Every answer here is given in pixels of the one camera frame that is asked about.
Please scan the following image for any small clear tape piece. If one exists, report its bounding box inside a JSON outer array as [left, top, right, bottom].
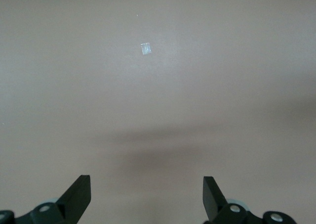
[[141, 42, 152, 55]]

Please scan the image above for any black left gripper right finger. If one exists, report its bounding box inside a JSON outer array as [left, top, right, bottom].
[[203, 176, 296, 224]]

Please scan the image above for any brown table cover sheet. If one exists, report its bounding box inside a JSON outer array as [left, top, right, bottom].
[[0, 0, 316, 224]]

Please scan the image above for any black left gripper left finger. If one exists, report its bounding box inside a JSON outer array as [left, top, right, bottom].
[[0, 175, 91, 224]]

